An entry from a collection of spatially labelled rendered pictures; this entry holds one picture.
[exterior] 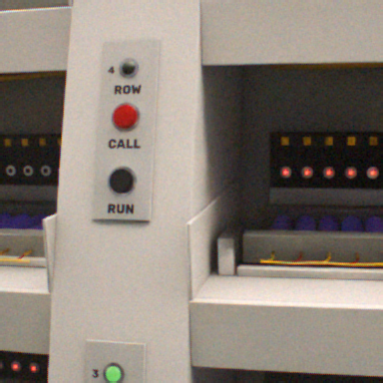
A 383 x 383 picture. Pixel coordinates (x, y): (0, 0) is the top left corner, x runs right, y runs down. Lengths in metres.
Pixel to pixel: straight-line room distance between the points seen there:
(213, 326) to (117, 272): 0.07
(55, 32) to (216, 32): 0.12
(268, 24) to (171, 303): 0.19
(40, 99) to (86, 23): 0.25
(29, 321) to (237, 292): 0.14
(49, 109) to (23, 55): 0.21
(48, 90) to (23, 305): 0.31
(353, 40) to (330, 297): 0.17
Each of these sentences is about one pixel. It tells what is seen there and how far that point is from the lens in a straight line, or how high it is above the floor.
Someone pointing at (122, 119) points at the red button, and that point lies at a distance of 0.36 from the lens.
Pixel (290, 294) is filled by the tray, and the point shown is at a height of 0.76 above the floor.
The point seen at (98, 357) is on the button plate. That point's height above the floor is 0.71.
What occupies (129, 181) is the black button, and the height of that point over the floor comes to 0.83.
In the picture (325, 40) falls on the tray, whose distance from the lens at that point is 0.37.
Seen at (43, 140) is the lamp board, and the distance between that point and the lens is 0.58.
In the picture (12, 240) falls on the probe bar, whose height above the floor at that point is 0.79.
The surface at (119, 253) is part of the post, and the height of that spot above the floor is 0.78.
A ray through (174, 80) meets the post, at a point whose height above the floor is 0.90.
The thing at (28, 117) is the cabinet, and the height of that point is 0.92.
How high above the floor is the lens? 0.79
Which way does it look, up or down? 7 degrees up
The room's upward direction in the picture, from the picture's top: 1 degrees clockwise
